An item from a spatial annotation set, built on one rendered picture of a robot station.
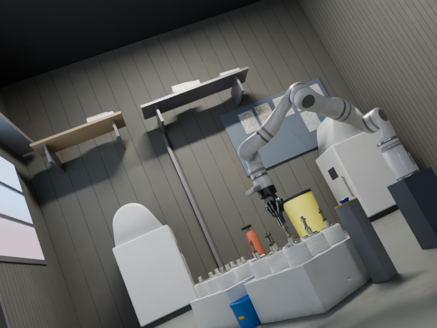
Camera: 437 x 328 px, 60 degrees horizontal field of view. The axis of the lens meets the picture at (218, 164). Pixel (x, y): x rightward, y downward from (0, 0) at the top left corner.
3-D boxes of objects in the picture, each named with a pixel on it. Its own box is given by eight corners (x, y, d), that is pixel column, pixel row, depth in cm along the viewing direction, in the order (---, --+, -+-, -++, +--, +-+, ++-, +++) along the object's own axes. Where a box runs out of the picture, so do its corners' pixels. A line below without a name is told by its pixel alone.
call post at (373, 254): (383, 276, 147) (344, 204, 154) (398, 273, 142) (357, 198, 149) (373, 284, 143) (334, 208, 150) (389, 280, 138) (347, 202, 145)
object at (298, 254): (311, 293, 139) (289, 247, 143) (298, 295, 147) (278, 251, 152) (330, 282, 143) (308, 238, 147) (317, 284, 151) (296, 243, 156)
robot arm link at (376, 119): (383, 105, 170) (403, 138, 166) (366, 116, 177) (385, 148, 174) (372, 107, 165) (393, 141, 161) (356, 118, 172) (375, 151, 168)
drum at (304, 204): (328, 239, 456) (304, 192, 470) (341, 235, 419) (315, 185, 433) (300, 252, 449) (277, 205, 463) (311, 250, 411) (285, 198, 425)
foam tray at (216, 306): (253, 304, 228) (240, 275, 232) (296, 293, 198) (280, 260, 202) (202, 334, 204) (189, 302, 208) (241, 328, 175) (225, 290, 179)
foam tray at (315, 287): (316, 287, 187) (299, 254, 191) (381, 271, 157) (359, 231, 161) (261, 324, 163) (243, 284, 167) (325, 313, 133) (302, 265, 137)
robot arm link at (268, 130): (251, 124, 158) (259, 134, 151) (296, 75, 152) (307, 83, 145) (264, 135, 163) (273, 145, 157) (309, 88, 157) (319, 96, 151)
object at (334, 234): (348, 264, 166) (328, 226, 170) (363, 259, 158) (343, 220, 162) (333, 273, 161) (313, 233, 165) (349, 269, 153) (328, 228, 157)
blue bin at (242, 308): (282, 302, 189) (271, 280, 192) (296, 299, 181) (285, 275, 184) (238, 330, 171) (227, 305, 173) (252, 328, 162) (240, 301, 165)
